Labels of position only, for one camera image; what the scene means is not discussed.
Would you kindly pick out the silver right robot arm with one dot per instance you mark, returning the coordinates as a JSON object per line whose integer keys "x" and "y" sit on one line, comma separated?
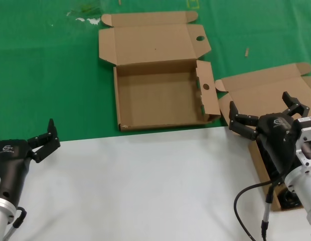
{"x": 303, "y": 185}

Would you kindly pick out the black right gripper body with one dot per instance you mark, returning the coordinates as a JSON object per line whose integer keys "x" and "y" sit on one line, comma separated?
{"x": 278, "y": 135}

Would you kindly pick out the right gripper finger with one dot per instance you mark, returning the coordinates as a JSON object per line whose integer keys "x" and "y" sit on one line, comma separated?
{"x": 243, "y": 123}
{"x": 297, "y": 106}

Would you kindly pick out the green table cloth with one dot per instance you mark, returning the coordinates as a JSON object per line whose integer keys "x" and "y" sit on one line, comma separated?
{"x": 45, "y": 75}

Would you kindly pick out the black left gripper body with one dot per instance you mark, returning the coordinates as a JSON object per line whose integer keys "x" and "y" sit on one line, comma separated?
{"x": 10, "y": 163}

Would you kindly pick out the cardboard box with holed flaps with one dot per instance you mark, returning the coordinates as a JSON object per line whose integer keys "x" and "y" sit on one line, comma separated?
{"x": 155, "y": 100}

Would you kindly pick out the small cardboard scrap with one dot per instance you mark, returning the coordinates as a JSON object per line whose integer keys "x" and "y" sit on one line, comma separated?
{"x": 247, "y": 52}

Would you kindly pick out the white torn tape scrap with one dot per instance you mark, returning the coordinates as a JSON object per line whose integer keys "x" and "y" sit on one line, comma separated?
{"x": 94, "y": 21}

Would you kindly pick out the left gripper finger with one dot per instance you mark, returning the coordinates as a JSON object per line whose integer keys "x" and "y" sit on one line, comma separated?
{"x": 46, "y": 140}

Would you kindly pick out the open cardboard mailer box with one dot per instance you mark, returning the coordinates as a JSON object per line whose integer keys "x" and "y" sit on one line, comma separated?
{"x": 258, "y": 85}

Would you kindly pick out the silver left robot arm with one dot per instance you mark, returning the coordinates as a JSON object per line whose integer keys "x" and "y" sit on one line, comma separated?
{"x": 2, "y": 218}

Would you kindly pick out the clear plastic wrap scrap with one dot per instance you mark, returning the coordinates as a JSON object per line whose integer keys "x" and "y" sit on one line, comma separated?
{"x": 85, "y": 10}

